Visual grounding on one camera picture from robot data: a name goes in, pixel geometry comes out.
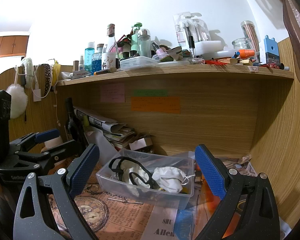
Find black strapped white cloth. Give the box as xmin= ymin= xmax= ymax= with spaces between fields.
xmin=108 ymin=157 xmax=160 ymax=197

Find white drawstring cloth bag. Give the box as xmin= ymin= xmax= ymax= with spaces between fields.
xmin=152 ymin=166 xmax=190 ymax=193

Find white paper roll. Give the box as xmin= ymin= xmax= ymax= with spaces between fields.
xmin=41 ymin=136 xmax=63 ymax=153

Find white fluffy puff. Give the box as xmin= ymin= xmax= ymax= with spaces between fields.
xmin=6 ymin=83 xmax=28 ymax=119

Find clock print paper mat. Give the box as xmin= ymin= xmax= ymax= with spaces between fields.
xmin=47 ymin=162 xmax=156 ymax=240

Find metal pen on table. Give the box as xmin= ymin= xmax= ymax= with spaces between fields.
xmin=107 ymin=197 xmax=143 ymax=205

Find white paper sheet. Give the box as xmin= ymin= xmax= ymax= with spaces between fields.
xmin=85 ymin=127 xmax=117 ymax=166

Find clear plastic bin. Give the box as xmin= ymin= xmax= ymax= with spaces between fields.
xmin=96 ymin=149 xmax=194 ymax=210

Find stack of newspapers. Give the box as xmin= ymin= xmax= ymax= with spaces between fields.
xmin=74 ymin=106 xmax=138 ymax=149

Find small white cardboard box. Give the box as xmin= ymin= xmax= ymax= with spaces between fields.
xmin=129 ymin=137 xmax=153 ymax=151

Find pink sticky note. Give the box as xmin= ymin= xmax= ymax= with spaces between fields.
xmin=100 ymin=83 xmax=125 ymax=103

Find blue liquid bottle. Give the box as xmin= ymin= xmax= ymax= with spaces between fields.
xmin=84 ymin=42 xmax=95 ymax=72

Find orange sticky note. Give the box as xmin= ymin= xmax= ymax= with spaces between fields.
xmin=130 ymin=96 xmax=180 ymax=114

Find green sticky note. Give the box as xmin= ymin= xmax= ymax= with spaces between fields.
xmin=133 ymin=89 xmax=168 ymax=97

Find clear lidded food container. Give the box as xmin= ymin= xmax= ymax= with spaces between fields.
xmin=120 ymin=56 xmax=159 ymax=71

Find blue plastic block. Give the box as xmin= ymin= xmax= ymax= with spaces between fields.
xmin=264 ymin=35 xmax=280 ymax=65

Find green pump bottle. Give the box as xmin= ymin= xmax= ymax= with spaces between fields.
xmin=130 ymin=22 xmax=142 ymax=56

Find glass jar with pencils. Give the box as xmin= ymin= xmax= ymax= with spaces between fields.
xmin=241 ymin=21 xmax=260 ymax=52

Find white soap dispenser bottles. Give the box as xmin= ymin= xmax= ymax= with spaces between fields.
xmin=173 ymin=11 xmax=211 ymax=48

